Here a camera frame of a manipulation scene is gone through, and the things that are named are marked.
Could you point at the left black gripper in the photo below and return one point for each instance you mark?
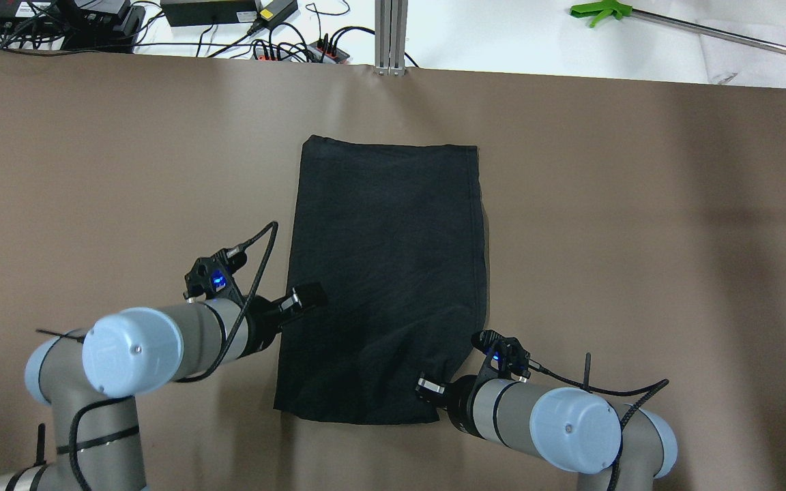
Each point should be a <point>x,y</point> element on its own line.
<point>261,324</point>

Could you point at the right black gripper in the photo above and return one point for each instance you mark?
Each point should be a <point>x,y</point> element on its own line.
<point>457,397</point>

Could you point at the black printed t-shirt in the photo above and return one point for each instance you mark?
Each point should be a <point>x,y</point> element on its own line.
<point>394,235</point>

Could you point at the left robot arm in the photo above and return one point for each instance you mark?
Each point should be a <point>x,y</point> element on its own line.
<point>91,377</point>

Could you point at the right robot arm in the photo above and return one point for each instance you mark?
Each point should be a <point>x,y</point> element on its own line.
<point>609,446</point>

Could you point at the black power strip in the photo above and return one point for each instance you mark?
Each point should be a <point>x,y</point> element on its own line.
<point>312,53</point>

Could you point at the black power adapter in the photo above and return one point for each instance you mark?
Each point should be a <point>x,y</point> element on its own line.
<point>201,13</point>

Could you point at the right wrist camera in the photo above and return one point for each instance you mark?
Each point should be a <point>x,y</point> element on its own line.
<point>504,358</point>

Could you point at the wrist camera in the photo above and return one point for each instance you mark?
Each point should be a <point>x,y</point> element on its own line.
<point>504,358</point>
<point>211,277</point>

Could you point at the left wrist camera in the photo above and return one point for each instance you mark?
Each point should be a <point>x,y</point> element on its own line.
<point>211,277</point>

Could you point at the aluminium frame post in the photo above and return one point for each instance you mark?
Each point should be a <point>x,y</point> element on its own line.
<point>390,37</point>

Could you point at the green handled long stick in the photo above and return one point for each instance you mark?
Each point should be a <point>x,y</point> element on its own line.
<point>598,11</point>

